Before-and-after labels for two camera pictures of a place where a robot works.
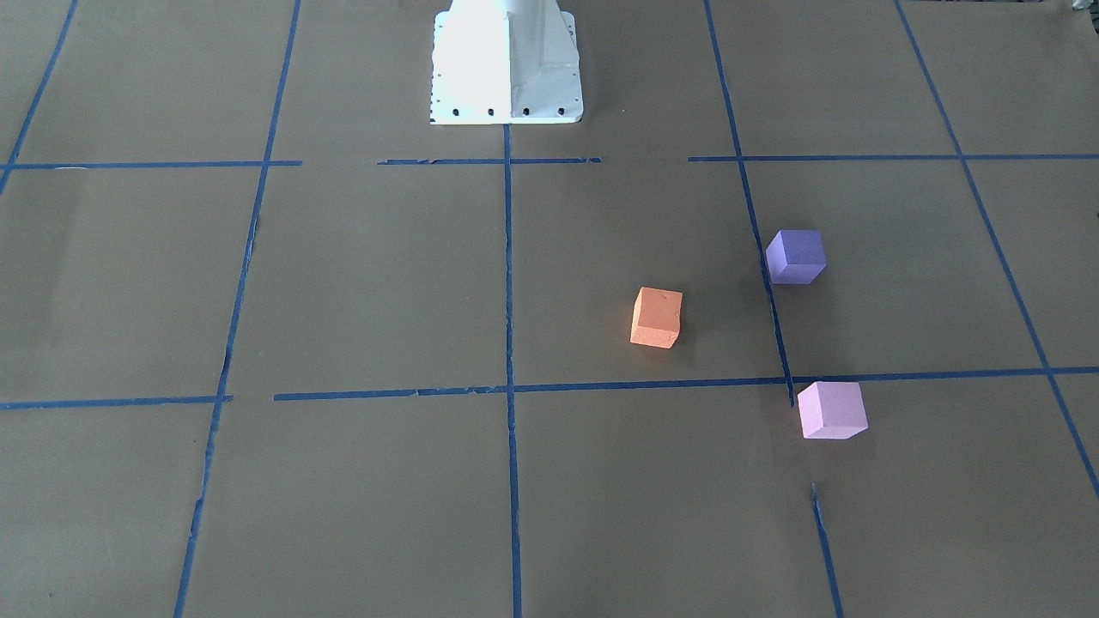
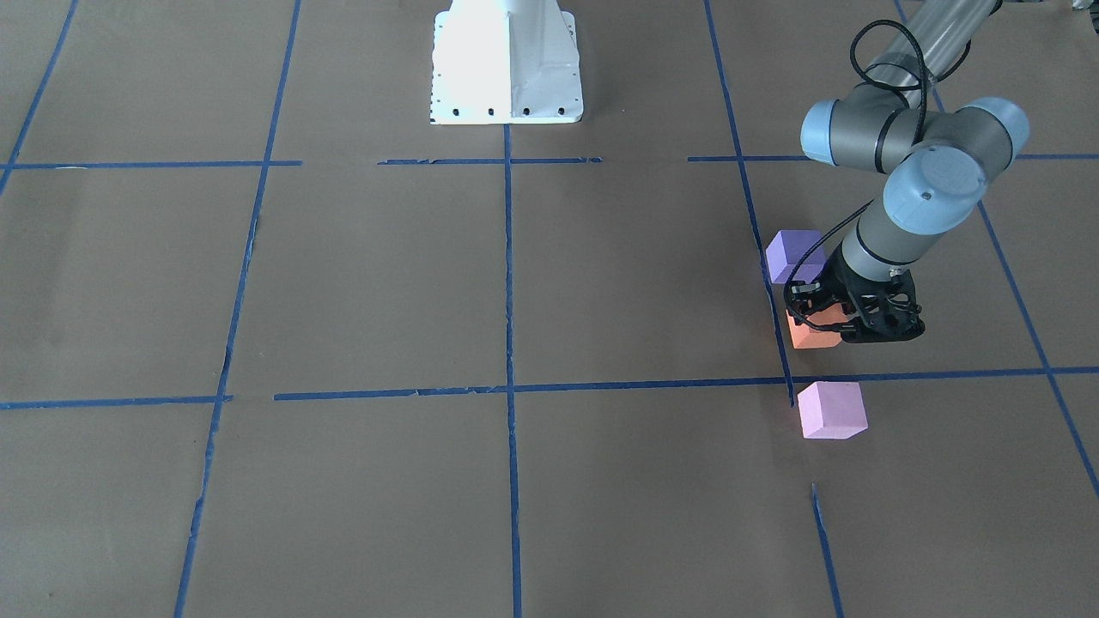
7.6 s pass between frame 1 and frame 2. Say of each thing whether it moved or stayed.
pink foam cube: stayed
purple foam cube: stayed
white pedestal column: stayed
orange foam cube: moved
